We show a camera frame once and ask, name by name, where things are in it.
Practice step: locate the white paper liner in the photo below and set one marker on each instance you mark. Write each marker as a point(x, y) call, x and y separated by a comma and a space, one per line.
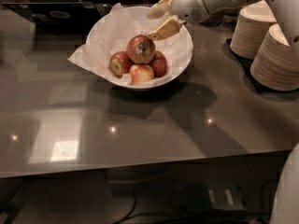
point(106, 38)

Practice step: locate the stickered red-green apple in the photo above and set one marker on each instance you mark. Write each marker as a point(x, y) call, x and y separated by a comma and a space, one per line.
point(140, 49)

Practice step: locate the red apple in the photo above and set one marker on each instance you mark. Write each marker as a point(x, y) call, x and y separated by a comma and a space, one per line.
point(140, 73)
point(159, 64)
point(120, 63)

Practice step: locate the white bowl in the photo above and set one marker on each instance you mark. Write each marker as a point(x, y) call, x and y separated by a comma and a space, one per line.
point(183, 53)

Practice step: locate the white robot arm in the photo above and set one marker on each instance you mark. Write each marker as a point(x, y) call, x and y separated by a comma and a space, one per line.
point(171, 14)

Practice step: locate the red apple left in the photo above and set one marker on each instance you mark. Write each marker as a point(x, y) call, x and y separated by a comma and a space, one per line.
point(120, 63)

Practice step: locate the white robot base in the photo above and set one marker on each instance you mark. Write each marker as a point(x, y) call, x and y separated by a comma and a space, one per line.
point(286, 204)

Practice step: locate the red apple front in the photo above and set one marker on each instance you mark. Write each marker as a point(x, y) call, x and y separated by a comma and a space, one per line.
point(140, 73)

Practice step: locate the rear paper plate stack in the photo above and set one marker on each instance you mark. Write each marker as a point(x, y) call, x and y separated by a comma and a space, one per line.
point(251, 27)

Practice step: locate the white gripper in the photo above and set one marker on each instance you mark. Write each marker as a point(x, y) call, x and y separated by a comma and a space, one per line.
point(187, 4)

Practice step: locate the black box under table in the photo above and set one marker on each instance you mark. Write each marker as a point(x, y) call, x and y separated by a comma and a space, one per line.
point(214, 196)

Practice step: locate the red apple back right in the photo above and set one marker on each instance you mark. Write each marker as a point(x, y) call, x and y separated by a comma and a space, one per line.
point(159, 64)

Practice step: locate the paper plate stack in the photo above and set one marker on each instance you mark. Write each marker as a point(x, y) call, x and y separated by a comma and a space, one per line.
point(251, 27)
point(275, 66)

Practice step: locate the front paper plate stack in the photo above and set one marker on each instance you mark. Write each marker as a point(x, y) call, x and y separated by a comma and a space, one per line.
point(275, 66)

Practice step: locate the black laptop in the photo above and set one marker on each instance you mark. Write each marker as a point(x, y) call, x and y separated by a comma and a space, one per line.
point(64, 14)

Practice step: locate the black mat under plates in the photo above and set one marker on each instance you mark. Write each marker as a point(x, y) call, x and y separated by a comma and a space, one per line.
point(259, 89)

